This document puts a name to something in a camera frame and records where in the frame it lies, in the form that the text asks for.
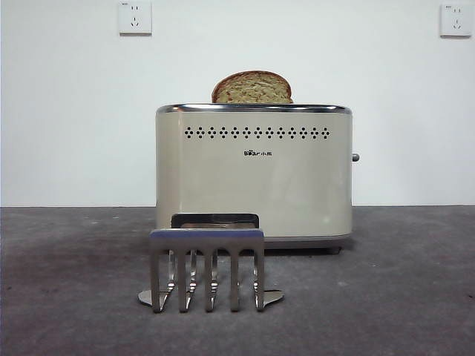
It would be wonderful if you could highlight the slice of brown-crusted bread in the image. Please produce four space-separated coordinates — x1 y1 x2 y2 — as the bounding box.
211 70 294 105

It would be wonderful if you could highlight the cream two-slot toaster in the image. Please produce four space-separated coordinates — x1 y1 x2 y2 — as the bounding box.
154 103 353 255

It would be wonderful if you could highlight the white wall socket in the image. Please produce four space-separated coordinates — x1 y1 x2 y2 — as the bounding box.
439 3 467 39
119 0 153 37

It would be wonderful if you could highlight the stainless steel toast rack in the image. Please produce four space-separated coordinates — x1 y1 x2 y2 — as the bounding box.
137 212 286 314

